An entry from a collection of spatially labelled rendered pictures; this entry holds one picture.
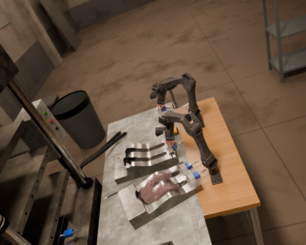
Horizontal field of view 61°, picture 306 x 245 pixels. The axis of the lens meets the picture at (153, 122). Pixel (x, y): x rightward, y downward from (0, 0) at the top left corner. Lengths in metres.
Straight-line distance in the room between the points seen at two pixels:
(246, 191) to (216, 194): 0.18
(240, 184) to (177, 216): 0.44
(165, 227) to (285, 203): 1.28
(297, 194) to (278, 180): 0.21
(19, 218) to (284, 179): 2.22
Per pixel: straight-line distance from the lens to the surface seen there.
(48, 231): 1.80
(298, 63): 4.09
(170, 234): 1.67
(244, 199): 1.70
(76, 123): 3.80
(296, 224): 2.54
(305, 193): 2.71
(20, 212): 1.63
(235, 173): 1.83
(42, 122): 1.89
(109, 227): 1.88
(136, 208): 1.72
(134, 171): 1.98
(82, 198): 2.20
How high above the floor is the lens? 2.19
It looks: 34 degrees down
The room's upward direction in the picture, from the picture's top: 24 degrees counter-clockwise
